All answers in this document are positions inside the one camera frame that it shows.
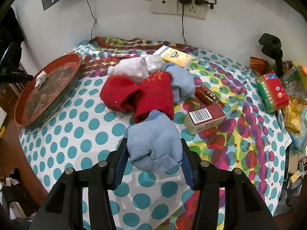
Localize white sock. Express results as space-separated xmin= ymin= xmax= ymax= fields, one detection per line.
xmin=108 ymin=57 xmax=149 ymax=83
xmin=34 ymin=71 xmax=48 ymax=89

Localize light blue sock front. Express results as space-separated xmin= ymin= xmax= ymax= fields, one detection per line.
xmin=124 ymin=110 xmax=183 ymax=173

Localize light blue sock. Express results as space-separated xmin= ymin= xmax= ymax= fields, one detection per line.
xmin=124 ymin=110 xmax=183 ymax=173
xmin=165 ymin=62 xmax=196 ymax=104

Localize red candy wrapper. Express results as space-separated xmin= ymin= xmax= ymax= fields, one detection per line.
xmin=195 ymin=85 xmax=225 ymax=108

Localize red sock with gold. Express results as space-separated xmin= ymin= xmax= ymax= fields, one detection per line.
xmin=134 ymin=71 xmax=174 ymax=123

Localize light blue sock back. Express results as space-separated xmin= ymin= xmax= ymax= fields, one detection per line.
xmin=165 ymin=62 xmax=196 ymax=104

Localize white sock back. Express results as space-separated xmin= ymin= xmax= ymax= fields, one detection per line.
xmin=108 ymin=57 xmax=149 ymax=83

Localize dark hanging clothes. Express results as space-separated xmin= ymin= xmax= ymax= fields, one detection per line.
xmin=0 ymin=7 xmax=24 ymax=56

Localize red round tray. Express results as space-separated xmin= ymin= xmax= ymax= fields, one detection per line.
xmin=14 ymin=53 xmax=82 ymax=129

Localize polka dot tablecloth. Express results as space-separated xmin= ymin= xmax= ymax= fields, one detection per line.
xmin=19 ymin=37 xmax=291 ymax=229

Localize green red medicine box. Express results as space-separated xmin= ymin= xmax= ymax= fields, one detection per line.
xmin=256 ymin=71 xmax=289 ymax=114

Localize yellow snack packet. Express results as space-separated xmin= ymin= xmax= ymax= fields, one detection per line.
xmin=283 ymin=95 xmax=304 ymax=136

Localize yellow medicine box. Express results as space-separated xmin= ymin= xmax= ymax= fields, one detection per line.
xmin=153 ymin=46 xmax=192 ymax=69

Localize red snack packet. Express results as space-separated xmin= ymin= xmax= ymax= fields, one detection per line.
xmin=250 ymin=57 xmax=267 ymax=75

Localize clear plastic snack bag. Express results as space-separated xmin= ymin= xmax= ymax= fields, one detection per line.
xmin=281 ymin=65 xmax=306 ymax=155

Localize black phone holder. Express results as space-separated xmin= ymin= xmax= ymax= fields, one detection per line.
xmin=259 ymin=33 xmax=284 ymax=77

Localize black plug right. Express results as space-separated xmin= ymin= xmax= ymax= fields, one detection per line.
xmin=195 ymin=0 xmax=217 ymax=9

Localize black cable left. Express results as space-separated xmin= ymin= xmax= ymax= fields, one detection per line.
xmin=86 ymin=0 xmax=97 ymax=40

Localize black adapter cable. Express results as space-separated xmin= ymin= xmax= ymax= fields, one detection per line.
xmin=182 ymin=4 xmax=187 ymax=45

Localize white wall socket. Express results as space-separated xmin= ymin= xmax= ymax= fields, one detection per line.
xmin=150 ymin=0 xmax=209 ymax=20

